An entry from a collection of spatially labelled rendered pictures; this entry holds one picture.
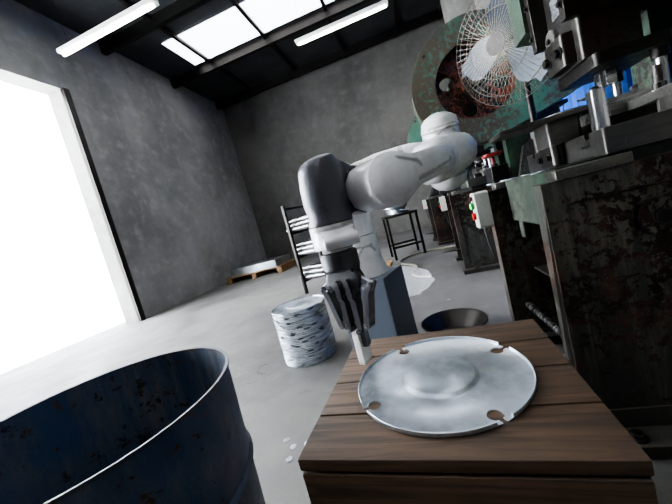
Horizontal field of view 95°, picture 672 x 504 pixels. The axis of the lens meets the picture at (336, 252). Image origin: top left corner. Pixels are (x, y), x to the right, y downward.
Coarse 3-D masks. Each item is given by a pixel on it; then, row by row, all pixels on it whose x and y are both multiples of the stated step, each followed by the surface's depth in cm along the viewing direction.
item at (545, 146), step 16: (560, 112) 82; (576, 112) 80; (512, 128) 84; (528, 128) 85; (544, 128) 85; (560, 128) 83; (576, 128) 82; (544, 144) 87; (560, 144) 83; (544, 160) 90; (560, 160) 84
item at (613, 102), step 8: (648, 88) 75; (616, 96) 77; (624, 96) 77; (632, 96) 76; (640, 96) 76; (608, 104) 78; (616, 104) 77; (624, 104) 77; (616, 112) 77; (584, 120) 89
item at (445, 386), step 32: (416, 352) 64; (448, 352) 61; (480, 352) 58; (512, 352) 55; (384, 384) 56; (416, 384) 52; (448, 384) 50; (480, 384) 49; (512, 384) 47; (384, 416) 47; (416, 416) 45; (448, 416) 44; (480, 416) 42; (512, 416) 40
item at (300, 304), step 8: (304, 296) 179; (312, 296) 176; (320, 296) 171; (288, 304) 172; (296, 304) 164; (304, 304) 160; (312, 304) 158; (272, 312) 164; (280, 312) 159; (288, 312) 155; (296, 312) 151
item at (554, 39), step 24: (552, 0) 84; (624, 0) 74; (552, 24) 87; (576, 24) 77; (600, 24) 75; (624, 24) 74; (552, 48) 84; (576, 48) 79; (600, 48) 76; (552, 72) 87
